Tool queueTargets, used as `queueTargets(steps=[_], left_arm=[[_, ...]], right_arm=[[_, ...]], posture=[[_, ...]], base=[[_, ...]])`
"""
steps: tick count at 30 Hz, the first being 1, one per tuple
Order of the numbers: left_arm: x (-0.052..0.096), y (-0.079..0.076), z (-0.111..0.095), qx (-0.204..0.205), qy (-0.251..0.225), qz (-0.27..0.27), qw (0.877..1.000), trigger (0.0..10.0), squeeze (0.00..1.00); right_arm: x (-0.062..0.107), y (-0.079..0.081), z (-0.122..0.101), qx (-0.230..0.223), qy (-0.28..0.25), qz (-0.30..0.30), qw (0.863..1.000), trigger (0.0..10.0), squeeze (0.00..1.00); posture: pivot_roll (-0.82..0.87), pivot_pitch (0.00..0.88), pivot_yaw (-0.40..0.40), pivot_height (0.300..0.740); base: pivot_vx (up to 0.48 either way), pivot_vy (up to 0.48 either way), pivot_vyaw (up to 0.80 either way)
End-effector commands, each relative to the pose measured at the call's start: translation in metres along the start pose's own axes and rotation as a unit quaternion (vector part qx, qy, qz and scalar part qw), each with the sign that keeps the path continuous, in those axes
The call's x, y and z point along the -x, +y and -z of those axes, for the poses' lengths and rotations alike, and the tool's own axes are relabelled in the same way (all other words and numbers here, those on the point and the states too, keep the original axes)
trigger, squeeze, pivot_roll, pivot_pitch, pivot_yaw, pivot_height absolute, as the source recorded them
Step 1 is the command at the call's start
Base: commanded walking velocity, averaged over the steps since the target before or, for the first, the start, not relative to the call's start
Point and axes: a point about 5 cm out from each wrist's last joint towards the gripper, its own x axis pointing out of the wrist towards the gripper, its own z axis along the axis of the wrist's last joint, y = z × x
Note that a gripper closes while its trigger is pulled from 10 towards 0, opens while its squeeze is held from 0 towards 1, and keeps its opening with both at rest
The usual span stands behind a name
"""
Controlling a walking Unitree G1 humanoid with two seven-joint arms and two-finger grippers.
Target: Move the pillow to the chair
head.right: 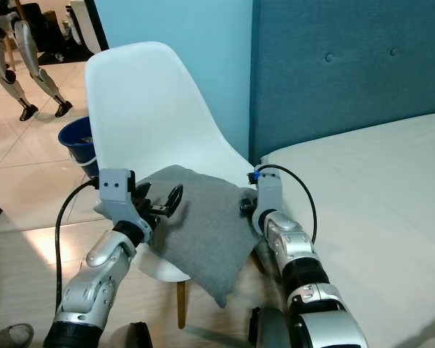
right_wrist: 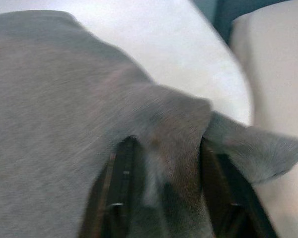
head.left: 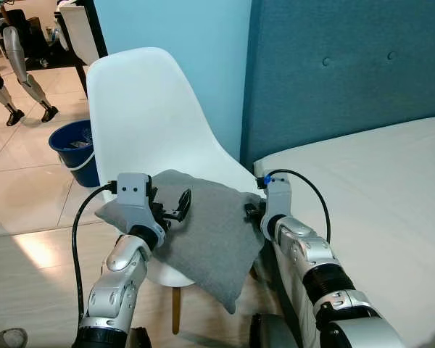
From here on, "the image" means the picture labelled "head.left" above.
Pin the blue-grey fabric headboard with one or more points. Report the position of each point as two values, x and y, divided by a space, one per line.
348 72

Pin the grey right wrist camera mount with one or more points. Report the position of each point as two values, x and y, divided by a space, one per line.
278 199

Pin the white chair with wooden legs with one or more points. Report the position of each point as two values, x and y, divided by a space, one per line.
145 109

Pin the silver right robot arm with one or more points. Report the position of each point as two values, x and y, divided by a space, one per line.
308 254

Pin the blue bucket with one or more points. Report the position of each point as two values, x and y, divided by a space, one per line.
76 156

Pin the black furniture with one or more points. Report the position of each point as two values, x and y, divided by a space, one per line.
32 40

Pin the robot left leg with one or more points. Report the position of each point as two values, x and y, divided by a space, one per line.
139 338

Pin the white furniture piece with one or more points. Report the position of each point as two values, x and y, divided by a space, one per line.
80 29

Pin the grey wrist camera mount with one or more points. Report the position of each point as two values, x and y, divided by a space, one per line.
133 190
278 199

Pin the robot right leg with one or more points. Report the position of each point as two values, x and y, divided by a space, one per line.
272 332

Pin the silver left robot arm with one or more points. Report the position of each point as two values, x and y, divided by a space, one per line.
119 283

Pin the beige bed mattress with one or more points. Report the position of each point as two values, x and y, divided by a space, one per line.
377 196

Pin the silver humanoid robot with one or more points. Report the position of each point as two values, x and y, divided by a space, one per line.
18 58

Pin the grey slipper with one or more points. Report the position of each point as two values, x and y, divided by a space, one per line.
6 338

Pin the robot leg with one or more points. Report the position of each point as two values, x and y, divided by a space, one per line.
139 338
272 332

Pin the grey pillow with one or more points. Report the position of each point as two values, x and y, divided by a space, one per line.
210 239

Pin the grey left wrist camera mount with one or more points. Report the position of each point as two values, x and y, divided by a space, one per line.
133 190

